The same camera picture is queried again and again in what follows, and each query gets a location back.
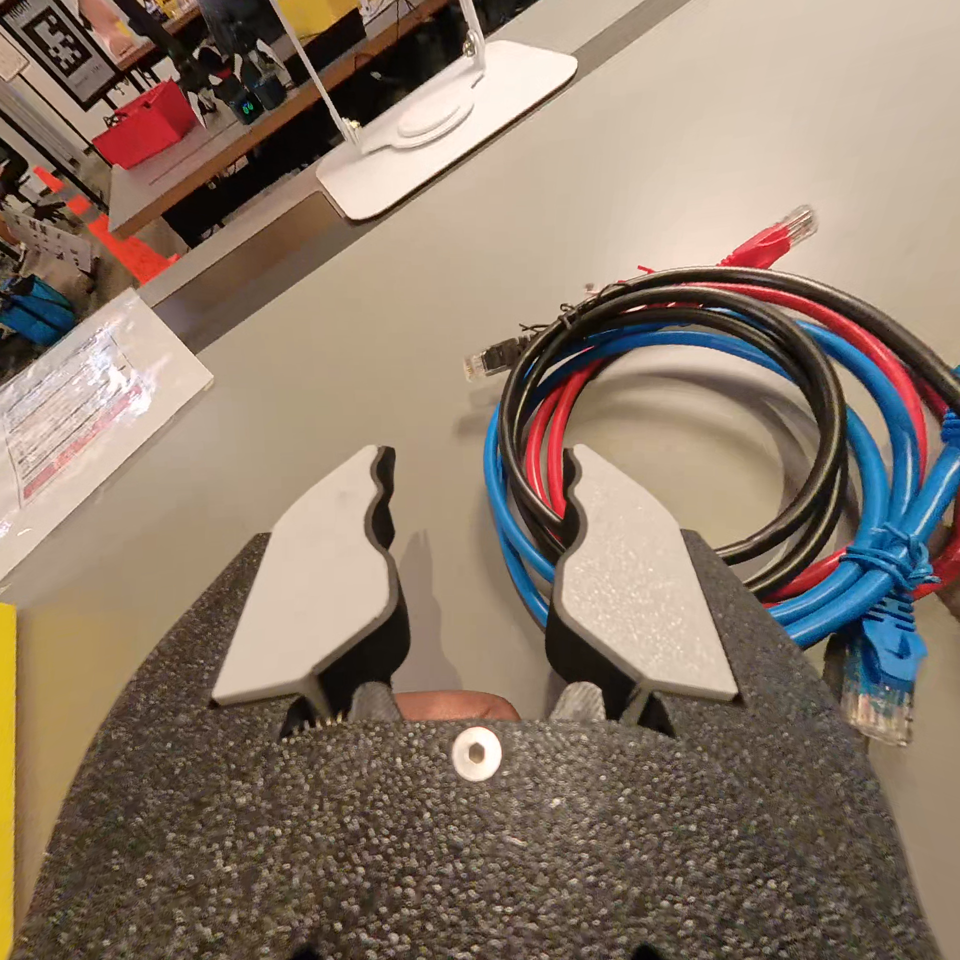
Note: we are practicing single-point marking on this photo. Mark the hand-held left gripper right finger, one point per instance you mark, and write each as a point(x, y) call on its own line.
point(637, 592)

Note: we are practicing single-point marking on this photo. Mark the black white marker poster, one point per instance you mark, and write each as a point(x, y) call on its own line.
point(60, 37)

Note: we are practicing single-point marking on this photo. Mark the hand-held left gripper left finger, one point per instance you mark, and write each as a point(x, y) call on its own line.
point(315, 570)

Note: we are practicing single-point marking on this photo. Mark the wooden workbench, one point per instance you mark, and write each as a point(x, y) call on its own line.
point(187, 176)

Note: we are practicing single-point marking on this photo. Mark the printed paper sign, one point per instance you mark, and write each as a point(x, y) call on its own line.
point(52, 240)

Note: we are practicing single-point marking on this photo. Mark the black battery charger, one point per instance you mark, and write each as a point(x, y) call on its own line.
point(251, 101)

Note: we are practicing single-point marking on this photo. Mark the white display stand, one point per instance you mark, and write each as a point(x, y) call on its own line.
point(465, 112)

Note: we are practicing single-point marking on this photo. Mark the yellow board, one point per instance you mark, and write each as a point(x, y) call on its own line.
point(6, 750)

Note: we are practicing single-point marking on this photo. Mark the blue tool bag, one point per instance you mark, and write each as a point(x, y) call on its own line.
point(34, 307)

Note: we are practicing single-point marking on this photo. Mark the clear plastic bag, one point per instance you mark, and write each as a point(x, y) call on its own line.
point(75, 420)

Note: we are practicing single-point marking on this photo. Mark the red plastic bin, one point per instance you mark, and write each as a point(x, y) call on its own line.
point(146, 124)

